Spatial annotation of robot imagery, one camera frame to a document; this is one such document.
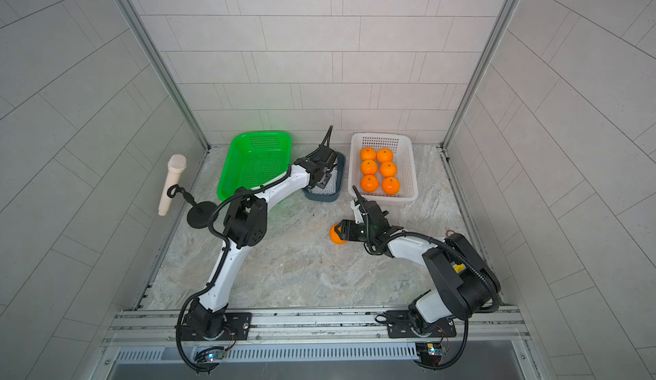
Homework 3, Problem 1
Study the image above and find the dark blue plastic tub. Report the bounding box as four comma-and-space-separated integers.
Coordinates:
302, 152, 346, 202

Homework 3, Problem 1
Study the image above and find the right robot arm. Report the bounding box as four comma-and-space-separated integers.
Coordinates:
330, 192, 501, 371

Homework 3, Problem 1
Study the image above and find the right green circuit board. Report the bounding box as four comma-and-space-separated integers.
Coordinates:
415, 342, 447, 367

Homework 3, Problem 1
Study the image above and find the green circuit board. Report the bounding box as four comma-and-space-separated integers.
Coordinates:
195, 346, 228, 365
415, 342, 447, 367

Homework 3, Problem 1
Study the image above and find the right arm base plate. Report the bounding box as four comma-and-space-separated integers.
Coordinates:
374, 310, 457, 338

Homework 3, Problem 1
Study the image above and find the aluminium rail frame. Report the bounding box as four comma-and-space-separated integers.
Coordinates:
84, 306, 541, 379

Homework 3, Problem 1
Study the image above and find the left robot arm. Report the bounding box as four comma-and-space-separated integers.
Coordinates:
175, 129, 338, 341

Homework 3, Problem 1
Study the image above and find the white plastic basket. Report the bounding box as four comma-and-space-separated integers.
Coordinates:
348, 133, 419, 206

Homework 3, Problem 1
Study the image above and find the left green circuit board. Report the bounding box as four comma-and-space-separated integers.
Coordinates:
195, 346, 228, 365

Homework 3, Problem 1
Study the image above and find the netted orange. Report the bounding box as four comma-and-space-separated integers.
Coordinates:
381, 177, 401, 195
330, 224, 347, 245
376, 149, 394, 164
360, 160, 379, 176
379, 161, 398, 178
360, 174, 379, 194

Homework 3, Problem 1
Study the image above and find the green plastic basket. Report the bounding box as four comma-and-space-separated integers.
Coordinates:
217, 132, 292, 201

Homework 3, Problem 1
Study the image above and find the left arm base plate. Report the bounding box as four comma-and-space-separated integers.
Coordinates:
180, 312, 253, 342

